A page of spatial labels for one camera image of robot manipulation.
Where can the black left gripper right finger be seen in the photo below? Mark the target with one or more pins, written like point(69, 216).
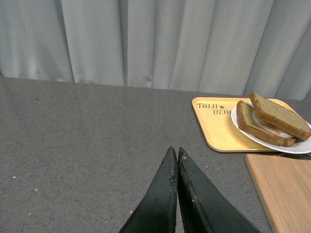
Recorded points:
point(203, 208)

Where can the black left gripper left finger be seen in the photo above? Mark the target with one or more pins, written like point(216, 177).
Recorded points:
point(156, 212)

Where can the bread slice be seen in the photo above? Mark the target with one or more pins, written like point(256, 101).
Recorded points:
point(247, 124)
point(280, 117)

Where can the white round plate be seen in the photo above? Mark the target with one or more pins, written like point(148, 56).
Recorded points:
point(299, 146)

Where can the wooden cutting board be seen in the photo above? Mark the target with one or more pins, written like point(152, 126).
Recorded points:
point(284, 188)

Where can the yellow bear tray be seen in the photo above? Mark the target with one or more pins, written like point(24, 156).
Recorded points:
point(214, 117)

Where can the fried egg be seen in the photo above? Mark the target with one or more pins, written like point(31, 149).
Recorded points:
point(270, 128)

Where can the grey curtain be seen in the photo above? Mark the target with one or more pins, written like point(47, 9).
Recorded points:
point(218, 46)

